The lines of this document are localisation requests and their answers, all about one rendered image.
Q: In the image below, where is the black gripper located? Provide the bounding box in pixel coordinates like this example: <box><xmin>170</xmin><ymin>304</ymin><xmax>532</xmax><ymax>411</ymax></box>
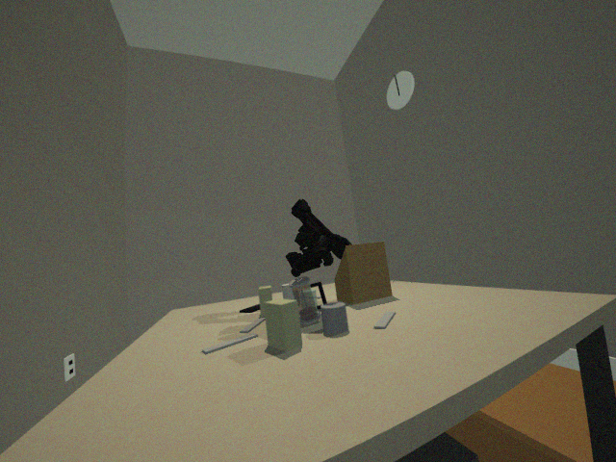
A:
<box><xmin>286</xmin><ymin>242</ymin><xmax>333</xmax><ymax>274</ymax></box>

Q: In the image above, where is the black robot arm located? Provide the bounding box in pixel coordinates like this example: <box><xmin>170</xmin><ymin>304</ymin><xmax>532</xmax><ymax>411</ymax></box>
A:
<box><xmin>292</xmin><ymin>199</ymin><xmax>351</xmax><ymax>260</ymax></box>

